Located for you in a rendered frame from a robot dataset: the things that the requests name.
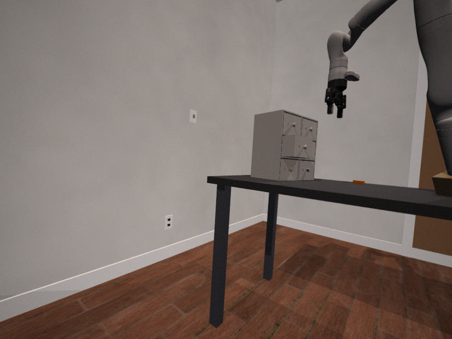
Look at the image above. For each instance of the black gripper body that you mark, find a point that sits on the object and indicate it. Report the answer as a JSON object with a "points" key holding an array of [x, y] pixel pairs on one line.
{"points": [[339, 85]]}

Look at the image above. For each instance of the white small chest of drawers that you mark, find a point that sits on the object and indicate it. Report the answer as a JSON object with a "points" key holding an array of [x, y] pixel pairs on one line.
{"points": [[267, 143]]}

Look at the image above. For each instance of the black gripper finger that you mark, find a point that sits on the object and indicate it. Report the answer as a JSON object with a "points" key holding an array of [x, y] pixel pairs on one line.
{"points": [[330, 101], [341, 106]]}

